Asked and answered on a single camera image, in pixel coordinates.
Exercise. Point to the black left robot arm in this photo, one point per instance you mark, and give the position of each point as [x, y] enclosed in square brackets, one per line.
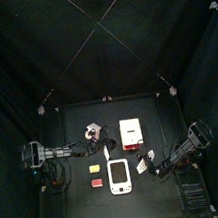
[54, 153]

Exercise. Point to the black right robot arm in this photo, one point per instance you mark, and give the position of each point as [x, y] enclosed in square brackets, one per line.
[188, 143]

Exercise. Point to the yellow egg sushi toy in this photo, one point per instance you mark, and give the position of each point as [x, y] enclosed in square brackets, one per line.
[94, 168]

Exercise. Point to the red tuna sushi toy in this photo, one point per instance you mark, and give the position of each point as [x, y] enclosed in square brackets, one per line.
[97, 182]

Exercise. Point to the wooden toy knife block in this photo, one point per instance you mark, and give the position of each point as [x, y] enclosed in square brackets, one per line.
[91, 128]

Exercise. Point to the white toy kitchen scale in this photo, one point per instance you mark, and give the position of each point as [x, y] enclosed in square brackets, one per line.
[119, 177]

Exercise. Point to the wooden box with red drawer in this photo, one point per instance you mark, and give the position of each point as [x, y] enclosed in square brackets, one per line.
[131, 133]

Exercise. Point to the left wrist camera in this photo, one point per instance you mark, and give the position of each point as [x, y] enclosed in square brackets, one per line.
[91, 132]

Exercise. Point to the grey frame corner bracket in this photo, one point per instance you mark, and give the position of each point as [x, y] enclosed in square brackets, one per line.
[173, 90]
[214, 5]
[105, 98]
[40, 110]

